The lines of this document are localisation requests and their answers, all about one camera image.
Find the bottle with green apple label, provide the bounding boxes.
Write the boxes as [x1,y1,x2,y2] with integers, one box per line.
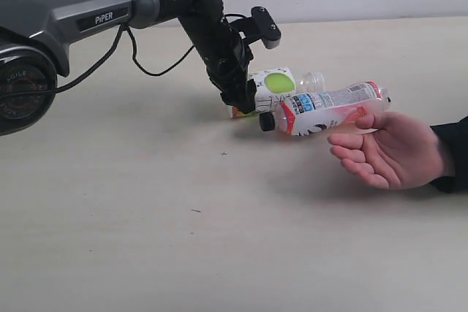
[227,67,325,118]

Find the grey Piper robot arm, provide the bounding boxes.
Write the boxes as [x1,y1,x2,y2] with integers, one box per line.
[1,0,254,135]

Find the person's open bare hand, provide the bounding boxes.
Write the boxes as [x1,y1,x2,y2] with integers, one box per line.
[327,112,455,190]

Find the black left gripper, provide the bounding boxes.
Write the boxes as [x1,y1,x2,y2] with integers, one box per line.
[182,15,257,113]

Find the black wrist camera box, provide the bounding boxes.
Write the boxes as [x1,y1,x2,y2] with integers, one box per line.
[238,7,282,50]

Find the pink red label bottle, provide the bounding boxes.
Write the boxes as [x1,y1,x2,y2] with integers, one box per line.
[259,81,391,137]

